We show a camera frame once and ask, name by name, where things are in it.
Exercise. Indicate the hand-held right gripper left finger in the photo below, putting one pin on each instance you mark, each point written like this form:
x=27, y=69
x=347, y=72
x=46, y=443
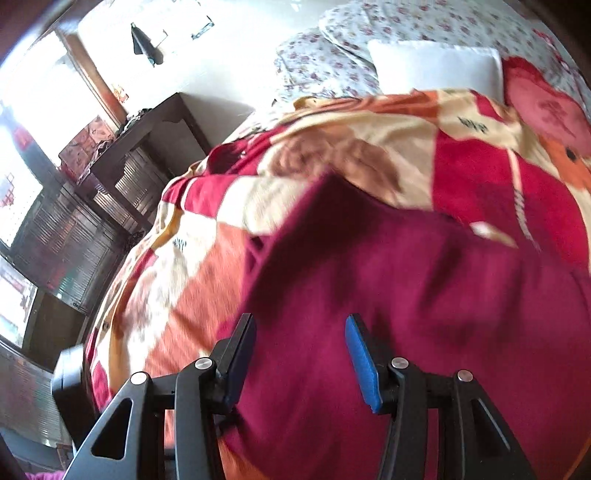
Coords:
x=244, y=355

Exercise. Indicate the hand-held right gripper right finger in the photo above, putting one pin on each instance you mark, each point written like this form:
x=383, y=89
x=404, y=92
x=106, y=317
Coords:
x=362, y=364

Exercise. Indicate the maroon fleece garment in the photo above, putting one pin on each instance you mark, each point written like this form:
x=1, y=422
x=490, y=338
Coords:
x=415, y=300

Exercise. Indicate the dark slatted wooden cabinet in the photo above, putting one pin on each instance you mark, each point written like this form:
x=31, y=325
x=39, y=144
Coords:
x=64, y=240

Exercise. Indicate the red patterned box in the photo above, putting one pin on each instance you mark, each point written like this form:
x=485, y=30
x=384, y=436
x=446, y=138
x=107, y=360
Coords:
x=85, y=147

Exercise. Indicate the red orange printed blanket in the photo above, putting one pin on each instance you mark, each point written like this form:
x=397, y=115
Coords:
x=485, y=161

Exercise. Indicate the dark wooden desk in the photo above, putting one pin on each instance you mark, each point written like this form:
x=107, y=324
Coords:
x=157, y=120

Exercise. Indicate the bright window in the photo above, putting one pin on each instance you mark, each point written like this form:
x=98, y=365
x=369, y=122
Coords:
x=27, y=92

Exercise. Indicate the floral quilt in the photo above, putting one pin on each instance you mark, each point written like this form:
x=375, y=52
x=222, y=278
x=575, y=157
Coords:
x=323, y=60

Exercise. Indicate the white pillow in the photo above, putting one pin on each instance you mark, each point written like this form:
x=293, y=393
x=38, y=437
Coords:
x=434, y=67

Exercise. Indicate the red heart-shaped pillow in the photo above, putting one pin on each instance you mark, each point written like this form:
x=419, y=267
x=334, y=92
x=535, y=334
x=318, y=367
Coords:
x=545, y=106

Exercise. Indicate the dark hanging cloth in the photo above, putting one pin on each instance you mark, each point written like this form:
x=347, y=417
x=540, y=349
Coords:
x=143, y=44

